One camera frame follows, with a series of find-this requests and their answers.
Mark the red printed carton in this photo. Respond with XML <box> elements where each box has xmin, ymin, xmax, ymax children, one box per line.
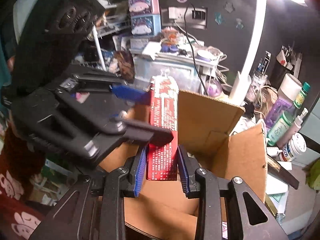
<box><xmin>146</xmin><ymin>75</ymin><xmax>179</xmax><ymax>181</ymax></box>

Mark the brown cardboard box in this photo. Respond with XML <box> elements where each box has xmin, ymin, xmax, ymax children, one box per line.
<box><xmin>98</xmin><ymin>89</ymin><xmax>268</xmax><ymax>240</ymax></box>

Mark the blue Cinnamoroll box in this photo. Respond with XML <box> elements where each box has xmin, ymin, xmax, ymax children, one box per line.
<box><xmin>131</xmin><ymin>14</ymin><xmax>161</xmax><ymax>36</ymax></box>

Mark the white LED light bar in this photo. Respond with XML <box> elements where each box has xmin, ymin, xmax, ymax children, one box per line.
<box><xmin>229</xmin><ymin>0</ymin><xmax>267</xmax><ymax>106</ymax></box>

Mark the green glass bottle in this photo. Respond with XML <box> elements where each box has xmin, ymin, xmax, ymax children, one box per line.
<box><xmin>267</xmin><ymin>82</ymin><xmax>311</xmax><ymax>146</ymax></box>

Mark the purple Cinnamoroll box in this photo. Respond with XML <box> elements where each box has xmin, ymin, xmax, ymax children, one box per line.
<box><xmin>127</xmin><ymin>0</ymin><xmax>160</xmax><ymax>17</ymax></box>

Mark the white spray bottle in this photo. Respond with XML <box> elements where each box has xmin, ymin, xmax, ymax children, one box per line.
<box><xmin>277</xmin><ymin>108</ymin><xmax>308</xmax><ymax>149</ymax></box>

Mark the white round jar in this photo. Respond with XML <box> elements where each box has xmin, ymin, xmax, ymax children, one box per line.
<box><xmin>279</xmin><ymin>133</ymin><xmax>306</xmax><ymax>162</ymax></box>

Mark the purple patterned box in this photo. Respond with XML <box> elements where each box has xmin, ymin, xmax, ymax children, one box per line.
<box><xmin>265</xmin><ymin>96</ymin><xmax>293</xmax><ymax>129</ymax></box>

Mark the green frog plush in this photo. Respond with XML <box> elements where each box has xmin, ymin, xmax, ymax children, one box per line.
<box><xmin>303</xmin><ymin>159</ymin><xmax>320</xmax><ymax>191</ymax></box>

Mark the white humidifier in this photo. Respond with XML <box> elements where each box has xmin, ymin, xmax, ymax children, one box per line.
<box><xmin>278</xmin><ymin>73</ymin><xmax>302</xmax><ymax>101</ymax></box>

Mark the black pen holder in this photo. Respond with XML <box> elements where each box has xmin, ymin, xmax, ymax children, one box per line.
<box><xmin>269</xmin><ymin>46</ymin><xmax>303</xmax><ymax>89</ymax></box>

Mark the white wire rack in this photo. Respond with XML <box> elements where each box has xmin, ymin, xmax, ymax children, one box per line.
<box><xmin>72</xmin><ymin>1</ymin><xmax>131</xmax><ymax>73</ymax></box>

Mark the silver wall socket panel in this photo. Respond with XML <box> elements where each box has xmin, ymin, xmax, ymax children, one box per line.
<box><xmin>161</xmin><ymin>6</ymin><xmax>208</xmax><ymax>30</ymax></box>

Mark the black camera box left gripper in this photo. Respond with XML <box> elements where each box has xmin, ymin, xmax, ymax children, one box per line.
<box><xmin>10</xmin><ymin>0</ymin><xmax>105</xmax><ymax>97</ymax></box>

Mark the black power cable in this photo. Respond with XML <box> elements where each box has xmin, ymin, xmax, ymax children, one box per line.
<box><xmin>183</xmin><ymin>3</ymin><xmax>209</xmax><ymax>96</ymax></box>

